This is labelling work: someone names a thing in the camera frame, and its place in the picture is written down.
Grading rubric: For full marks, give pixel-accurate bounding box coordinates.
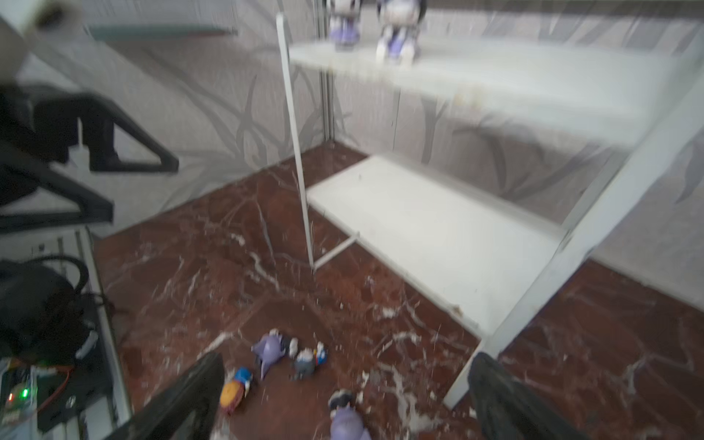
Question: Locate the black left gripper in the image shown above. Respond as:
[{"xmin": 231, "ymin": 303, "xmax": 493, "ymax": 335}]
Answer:
[{"xmin": 0, "ymin": 81, "xmax": 181, "ymax": 235}]

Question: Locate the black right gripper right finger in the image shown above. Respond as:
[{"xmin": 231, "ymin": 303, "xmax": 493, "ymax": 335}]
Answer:
[{"xmin": 467, "ymin": 352, "xmax": 586, "ymax": 440}]

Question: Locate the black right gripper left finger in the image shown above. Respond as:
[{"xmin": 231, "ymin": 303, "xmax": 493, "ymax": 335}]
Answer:
[{"xmin": 109, "ymin": 353, "xmax": 225, "ymax": 440}]

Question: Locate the purple winged figure toy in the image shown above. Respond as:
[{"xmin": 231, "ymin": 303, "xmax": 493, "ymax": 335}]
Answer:
[{"xmin": 251, "ymin": 328, "xmax": 299, "ymax": 380}]

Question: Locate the black purple figure toy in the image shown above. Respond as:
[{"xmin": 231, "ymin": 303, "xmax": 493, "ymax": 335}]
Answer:
[
  {"xmin": 376, "ymin": 0, "xmax": 427, "ymax": 65},
  {"xmin": 326, "ymin": 0, "xmax": 363, "ymax": 50}
]

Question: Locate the white two-tier shelf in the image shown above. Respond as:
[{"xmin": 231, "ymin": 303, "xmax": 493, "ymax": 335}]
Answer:
[{"xmin": 274, "ymin": 12, "xmax": 704, "ymax": 411}]

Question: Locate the orange blue round toy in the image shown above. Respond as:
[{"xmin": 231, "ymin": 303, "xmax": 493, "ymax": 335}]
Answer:
[{"xmin": 219, "ymin": 368, "xmax": 253, "ymax": 415}]

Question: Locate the grey blue penguin toy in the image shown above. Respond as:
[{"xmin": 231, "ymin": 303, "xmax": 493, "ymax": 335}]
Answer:
[{"xmin": 291, "ymin": 342, "xmax": 328, "ymax": 381}]

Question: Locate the purple hat figure toy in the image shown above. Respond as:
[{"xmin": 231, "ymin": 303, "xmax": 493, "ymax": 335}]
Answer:
[{"xmin": 328, "ymin": 389, "xmax": 371, "ymax": 440}]

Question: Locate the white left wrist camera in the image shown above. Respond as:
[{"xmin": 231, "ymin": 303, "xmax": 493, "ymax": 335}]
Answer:
[{"xmin": 1, "ymin": 0, "xmax": 83, "ymax": 83}]

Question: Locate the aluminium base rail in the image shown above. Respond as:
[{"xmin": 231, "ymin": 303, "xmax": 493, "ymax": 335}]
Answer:
[{"xmin": 0, "ymin": 224, "xmax": 133, "ymax": 440}]

